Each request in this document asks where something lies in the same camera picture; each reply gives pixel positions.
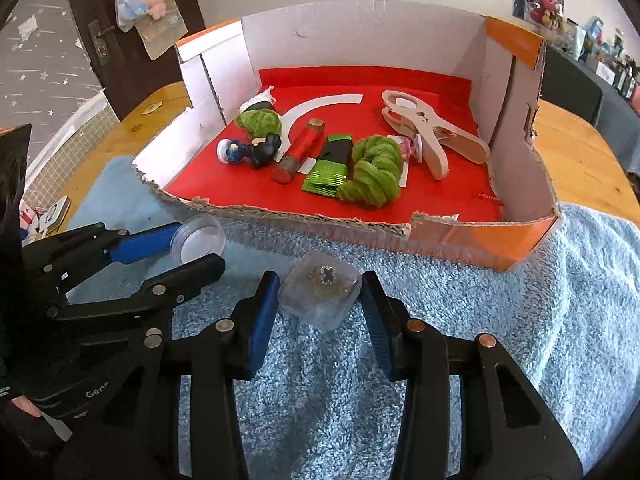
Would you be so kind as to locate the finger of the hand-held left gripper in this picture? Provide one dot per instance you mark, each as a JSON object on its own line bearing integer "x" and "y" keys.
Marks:
{"x": 190, "y": 277}
{"x": 140, "y": 247}

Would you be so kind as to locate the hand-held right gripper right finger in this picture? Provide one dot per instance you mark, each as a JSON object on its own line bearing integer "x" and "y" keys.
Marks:
{"x": 377, "y": 320}

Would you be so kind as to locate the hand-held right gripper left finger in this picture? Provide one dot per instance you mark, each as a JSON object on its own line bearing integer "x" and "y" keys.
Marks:
{"x": 262, "y": 325}

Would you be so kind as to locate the clear round plastic container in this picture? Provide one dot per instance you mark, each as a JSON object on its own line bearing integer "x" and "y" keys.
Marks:
{"x": 200, "y": 240}

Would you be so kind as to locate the clear square plastic box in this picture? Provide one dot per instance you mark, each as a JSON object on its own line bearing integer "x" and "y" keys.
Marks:
{"x": 320, "y": 300}

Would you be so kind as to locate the blue white figurine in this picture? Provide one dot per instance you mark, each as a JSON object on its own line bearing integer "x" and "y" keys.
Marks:
{"x": 232, "y": 152}

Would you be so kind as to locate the green yarn bundle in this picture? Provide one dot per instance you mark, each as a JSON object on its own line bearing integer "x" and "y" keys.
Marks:
{"x": 372, "y": 175}

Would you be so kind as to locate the black mouse figurine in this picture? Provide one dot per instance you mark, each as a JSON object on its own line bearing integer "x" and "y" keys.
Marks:
{"x": 265, "y": 152}

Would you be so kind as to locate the black green foil packet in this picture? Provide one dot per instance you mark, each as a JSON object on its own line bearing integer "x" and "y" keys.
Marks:
{"x": 330, "y": 160}

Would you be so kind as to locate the red thread spool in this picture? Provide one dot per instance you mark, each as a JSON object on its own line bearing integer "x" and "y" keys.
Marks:
{"x": 300, "y": 150}

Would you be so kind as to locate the green-haired doll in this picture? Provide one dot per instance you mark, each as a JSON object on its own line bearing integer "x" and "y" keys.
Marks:
{"x": 257, "y": 122}

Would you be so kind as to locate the blonde pink doll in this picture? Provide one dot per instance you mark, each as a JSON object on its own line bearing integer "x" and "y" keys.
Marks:
{"x": 407, "y": 147}

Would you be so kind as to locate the black roll with white tissue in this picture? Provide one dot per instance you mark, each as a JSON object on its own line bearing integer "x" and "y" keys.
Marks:
{"x": 260, "y": 102}

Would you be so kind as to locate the beige large plastic clip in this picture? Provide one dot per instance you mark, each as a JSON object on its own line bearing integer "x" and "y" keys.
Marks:
{"x": 435, "y": 140}

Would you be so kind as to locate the orange cardboard box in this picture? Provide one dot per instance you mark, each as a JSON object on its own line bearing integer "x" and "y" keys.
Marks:
{"x": 350, "y": 40}

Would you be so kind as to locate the person's left hand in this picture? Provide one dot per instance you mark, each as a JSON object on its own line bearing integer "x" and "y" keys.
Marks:
{"x": 24, "y": 406}

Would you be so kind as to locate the white round-button device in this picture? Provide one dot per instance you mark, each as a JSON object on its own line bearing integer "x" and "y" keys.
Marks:
{"x": 54, "y": 215}

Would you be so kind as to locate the white red printed packet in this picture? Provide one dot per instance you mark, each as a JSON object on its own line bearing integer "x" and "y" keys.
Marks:
{"x": 29, "y": 222}

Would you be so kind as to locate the blue fluffy towel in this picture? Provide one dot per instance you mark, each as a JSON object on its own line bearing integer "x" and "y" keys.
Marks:
{"x": 500, "y": 335}

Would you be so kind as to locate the small beige tag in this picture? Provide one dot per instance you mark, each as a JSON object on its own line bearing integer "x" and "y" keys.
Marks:
{"x": 152, "y": 107}

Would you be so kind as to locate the dark brown door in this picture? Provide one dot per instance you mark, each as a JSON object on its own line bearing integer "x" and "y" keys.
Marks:
{"x": 125, "y": 85}

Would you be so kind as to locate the beige paper bag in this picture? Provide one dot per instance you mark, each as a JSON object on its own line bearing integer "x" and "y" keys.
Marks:
{"x": 162, "y": 37}

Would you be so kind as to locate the clear plastic bag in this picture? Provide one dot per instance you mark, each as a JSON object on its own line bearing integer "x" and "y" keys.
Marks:
{"x": 127, "y": 10}

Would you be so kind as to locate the pink plush pig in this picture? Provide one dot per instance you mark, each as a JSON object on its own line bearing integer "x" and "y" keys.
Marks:
{"x": 155, "y": 0}

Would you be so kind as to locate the table with dark cloth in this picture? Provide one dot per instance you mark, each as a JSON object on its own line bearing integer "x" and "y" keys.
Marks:
{"x": 570, "y": 90}

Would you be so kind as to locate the row of bottles and boxes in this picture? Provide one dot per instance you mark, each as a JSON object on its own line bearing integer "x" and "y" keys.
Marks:
{"x": 610, "y": 60}

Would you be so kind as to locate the pink plush dragon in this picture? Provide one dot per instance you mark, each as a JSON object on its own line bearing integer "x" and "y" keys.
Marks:
{"x": 546, "y": 7}

